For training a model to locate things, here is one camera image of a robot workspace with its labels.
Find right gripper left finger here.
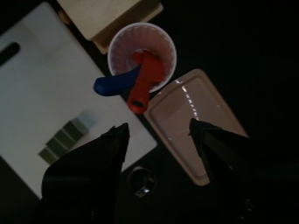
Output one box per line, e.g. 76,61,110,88
32,122,131,224

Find blue plastic utensil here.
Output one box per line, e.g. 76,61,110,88
92,65,143,98

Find small dark metal cup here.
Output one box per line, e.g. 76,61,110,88
127,165,159,199

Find dark green sushi roll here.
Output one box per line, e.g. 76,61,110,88
38,112,99,165

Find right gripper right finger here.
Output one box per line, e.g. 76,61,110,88
190,117,299,224

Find wooden block with slot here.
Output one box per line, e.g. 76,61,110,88
56,0,165,55

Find white cutting board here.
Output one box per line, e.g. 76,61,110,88
0,1,159,200

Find pink rectangular plate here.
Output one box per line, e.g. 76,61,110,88
145,68,249,186

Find red plastic cup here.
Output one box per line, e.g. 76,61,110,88
107,22,179,94

